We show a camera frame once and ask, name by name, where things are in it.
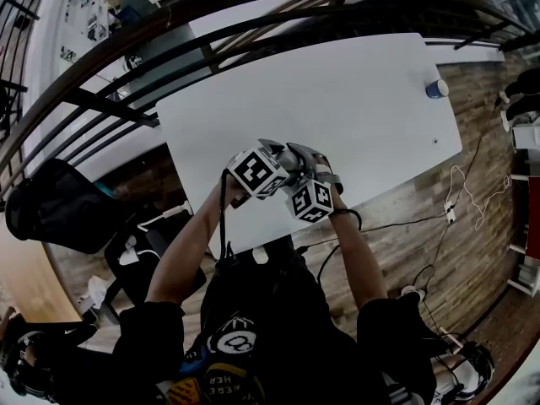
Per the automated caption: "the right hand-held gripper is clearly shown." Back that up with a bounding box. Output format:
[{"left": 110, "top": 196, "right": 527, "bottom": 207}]
[{"left": 286, "top": 143, "right": 343, "bottom": 225}]

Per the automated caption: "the person's right forearm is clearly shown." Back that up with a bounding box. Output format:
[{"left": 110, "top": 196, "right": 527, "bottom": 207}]
[{"left": 327, "top": 192, "right": 389, "bottom": 311}]

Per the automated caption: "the white power adapter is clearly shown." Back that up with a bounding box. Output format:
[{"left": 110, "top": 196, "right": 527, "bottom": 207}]
[{"left": 119, "top": 235, "right": 143, "bottom": 266}]

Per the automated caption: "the white black sneaker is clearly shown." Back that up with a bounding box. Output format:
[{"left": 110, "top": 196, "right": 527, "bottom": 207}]
[{"left": 434, "top": 339, "right": 495, "bottom": 402}]

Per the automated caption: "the white crumpled paper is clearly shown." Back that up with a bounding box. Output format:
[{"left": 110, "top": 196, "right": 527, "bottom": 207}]
[{"left": 87, "top": 275, "right": 109, "bottom": 310}]

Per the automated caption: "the thin black floor cable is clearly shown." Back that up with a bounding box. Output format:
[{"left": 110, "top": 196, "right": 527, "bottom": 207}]
[{"left": 290, "top": 213, "right": 451, "bottom": 252}]

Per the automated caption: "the person's black printed shirt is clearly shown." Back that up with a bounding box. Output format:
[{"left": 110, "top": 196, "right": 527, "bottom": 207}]
[{"left": 111, "top": 234, "right": 438, "bottom": 405}]

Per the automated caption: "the red cabinet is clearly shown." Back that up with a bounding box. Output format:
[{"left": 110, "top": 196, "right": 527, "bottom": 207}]
[{"left": 526, "top": 175, "right": 540, "bottom": 252}]

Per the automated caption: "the person's left forearm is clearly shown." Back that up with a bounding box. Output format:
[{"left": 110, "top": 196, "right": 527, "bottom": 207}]
[{"left": 145, "top": 175, "right": 240, "bottom": 307}]

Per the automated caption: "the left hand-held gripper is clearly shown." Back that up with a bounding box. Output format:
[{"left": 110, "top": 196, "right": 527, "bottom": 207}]
[{"left": 226, "top": 138, "right": 305, "bottom": 201}]

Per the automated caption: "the black stool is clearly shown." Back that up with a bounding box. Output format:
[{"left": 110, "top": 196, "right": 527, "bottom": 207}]
[{"left": 104, "top": 225, "right": 208, "bottom": 311}]

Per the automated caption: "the dark metal railing wooden handrail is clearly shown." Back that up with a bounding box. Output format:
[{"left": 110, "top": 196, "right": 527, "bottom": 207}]
[{"left": 0, "top": 0, "right": 540, "bottom": 193}]

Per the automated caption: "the blue cup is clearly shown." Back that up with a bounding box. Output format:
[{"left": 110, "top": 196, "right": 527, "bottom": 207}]
[{"left": 424, "top": 78, "right": 450, "bottom": 100}]

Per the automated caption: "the black mesh office chair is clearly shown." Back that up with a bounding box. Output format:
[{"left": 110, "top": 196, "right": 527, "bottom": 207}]
[{"left": 4, "top": 158, "right": 127, "bottom": 255}]

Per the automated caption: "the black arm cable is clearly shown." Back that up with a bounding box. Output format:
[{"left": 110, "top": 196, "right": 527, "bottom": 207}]
[{"left": 217, "top": 169, "right": 240, "bottom": 269}]

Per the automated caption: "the white floor cable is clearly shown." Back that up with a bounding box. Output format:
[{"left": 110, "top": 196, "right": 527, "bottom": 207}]
[{"left": 446, "top": 165, "right": 514, "bottom": 232}]

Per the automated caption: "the white shelf rack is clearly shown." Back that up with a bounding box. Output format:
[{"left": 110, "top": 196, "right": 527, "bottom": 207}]
[{"left": 508, "top": 242, "right": 540, "bottom": 299}]

